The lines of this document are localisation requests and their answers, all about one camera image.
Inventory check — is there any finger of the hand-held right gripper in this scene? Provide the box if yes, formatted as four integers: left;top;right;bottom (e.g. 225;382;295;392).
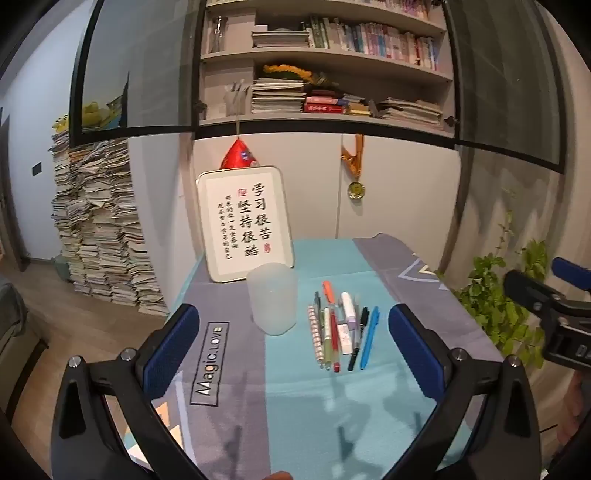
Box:
503;270;591;324
551;257;591;291

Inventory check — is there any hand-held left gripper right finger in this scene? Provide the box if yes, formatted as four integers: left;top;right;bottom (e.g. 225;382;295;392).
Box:
388;303;548;480

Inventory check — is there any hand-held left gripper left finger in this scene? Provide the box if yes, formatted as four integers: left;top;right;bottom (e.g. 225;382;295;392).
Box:
53;303;213;480

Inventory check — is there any blue pen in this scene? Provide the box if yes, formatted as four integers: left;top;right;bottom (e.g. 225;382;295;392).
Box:
359;307;380;370

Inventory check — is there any black pen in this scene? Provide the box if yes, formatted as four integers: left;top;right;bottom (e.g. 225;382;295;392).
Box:
347;307;370;372

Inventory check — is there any red pen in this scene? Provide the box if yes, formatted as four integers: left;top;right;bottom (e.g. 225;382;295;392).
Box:
329;310;342;373

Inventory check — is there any green and white pen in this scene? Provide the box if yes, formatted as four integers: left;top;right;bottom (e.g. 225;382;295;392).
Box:
322;308;332;370

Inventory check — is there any pink checkered pen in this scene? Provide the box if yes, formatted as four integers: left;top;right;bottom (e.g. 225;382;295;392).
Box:
308;305;324;363

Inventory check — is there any frosted plastic cup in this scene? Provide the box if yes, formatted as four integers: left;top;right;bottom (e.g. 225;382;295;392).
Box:
247;262;296;335

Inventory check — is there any person's right forearm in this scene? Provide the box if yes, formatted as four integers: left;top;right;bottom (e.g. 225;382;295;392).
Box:
555;369;591;445

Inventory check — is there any green leafy plant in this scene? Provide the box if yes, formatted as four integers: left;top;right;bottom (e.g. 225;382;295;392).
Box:
455;189;555;368

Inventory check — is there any white and purple highlighter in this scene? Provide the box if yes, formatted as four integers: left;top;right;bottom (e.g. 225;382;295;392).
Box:
341;292;358;330

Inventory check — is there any teal and grey tablecloth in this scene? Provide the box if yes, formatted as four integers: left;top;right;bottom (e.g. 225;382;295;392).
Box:
99;233;504;480

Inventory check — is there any tall stack of papers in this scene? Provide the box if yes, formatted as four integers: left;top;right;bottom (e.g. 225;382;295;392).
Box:
48;115;169;317

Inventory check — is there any framed calligraphy picture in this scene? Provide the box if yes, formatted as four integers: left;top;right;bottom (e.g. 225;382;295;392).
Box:
196;165;295;283

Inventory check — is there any grey sofa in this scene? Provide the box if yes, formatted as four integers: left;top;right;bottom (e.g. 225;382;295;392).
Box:
0;276;48;372

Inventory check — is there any glass cabinet door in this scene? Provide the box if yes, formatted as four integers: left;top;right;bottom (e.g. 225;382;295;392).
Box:
443;0;573;174
69;0;206;148

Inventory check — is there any red hanging ornament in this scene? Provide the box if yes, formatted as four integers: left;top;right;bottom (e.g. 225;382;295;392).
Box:
219;117;259;171

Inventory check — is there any wide stack of magazines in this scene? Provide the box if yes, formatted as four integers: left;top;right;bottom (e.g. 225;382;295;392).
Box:
376;97;444;127

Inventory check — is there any dark wooden door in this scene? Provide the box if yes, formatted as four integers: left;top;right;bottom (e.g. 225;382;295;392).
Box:
0;107;24;273

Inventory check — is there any small stack of books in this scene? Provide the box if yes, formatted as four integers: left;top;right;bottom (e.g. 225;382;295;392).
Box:
344;95;373;116

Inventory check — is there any stack of red books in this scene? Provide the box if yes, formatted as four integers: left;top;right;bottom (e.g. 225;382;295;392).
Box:
304;90;348;114

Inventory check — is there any clear pen holder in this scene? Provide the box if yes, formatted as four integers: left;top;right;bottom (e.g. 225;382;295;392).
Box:
224;80;252;116

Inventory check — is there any thick stack of magazines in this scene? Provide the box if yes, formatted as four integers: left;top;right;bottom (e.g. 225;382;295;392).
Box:
252;78;308;114

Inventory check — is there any grey bookshelf cabinet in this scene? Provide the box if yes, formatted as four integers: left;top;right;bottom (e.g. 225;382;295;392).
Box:
198;0;458;139

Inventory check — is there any row of upright books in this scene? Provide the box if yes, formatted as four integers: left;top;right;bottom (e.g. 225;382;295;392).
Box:
305;16;439;71

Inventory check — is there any yellow flower garland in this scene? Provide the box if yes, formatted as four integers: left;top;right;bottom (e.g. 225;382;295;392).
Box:
263;64;340;93

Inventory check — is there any clear glass jar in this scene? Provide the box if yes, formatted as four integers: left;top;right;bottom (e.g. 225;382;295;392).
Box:
210;15;227;52

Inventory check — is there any stack of grey magazines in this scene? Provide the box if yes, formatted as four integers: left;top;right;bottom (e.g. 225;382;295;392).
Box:
252;28;311;49

